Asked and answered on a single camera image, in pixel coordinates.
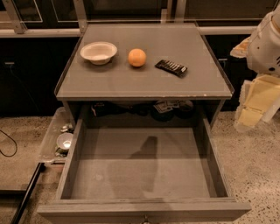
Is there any black rxbar chocolate wrapper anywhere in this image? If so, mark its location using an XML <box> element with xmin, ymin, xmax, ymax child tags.
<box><xmin>155</xmin><ymin>59</ymin><xmax>187</xmax><ymax>78</ymax></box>

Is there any white paper bowl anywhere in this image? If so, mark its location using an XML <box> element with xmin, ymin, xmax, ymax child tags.
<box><xmin>80</xmin><ymin>42</ymin><xmax>117</xmax><ymax>66</ymax></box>

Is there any black floor rail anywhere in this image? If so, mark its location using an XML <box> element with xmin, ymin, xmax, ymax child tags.
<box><xmin>10</xmin><ymin>163</ymin><xmax>46</xmax><ymax>224</ymax></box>

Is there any black cable on floor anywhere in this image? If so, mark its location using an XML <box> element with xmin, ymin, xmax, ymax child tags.
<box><xmin>0</xmin><ymin>129</ymin><xmax>18</xmax><ymax>158</ymax></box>

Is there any clear plastic storage bin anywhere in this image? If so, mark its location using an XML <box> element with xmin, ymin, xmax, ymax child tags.
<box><xmin>38</xmin><ymin>107</ymin><xmax>74</xmax><ymax>164</ymax></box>

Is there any small white cup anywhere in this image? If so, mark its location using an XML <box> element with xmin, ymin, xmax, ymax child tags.
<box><xmin>56</xmin><ymin>133</ymin><xmax>74</xmax><ymax>150</ymax></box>

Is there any grey wooden cabinet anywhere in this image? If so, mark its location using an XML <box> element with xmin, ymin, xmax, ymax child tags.
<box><xmin>55</xmin><ymin>23</ymin><xmax>234</xmax><ymax>122</ymax></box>

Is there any orange fruit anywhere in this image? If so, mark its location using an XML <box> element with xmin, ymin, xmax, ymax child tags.
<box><xmin>128</xmin><ymin>48</ymin><xmax>146</xmax><ymax>67</ymax></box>

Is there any open grey top drawer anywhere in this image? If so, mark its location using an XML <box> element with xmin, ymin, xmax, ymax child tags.
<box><xmin>38</xmin><ymin>106</ymin><xmax>250</xmax><ymax>224</ymax></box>

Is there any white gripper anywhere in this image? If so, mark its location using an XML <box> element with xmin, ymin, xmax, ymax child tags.
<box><xmin>230</xmin><ymin>11</ymin><xmax>280</xmax><ymax>132</ymax></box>

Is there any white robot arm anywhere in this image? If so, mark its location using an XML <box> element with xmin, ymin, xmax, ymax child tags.
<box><xmin>230</xmin><ymin>6</ymin><xmax>280</xmax><ymax>132</ymax></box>

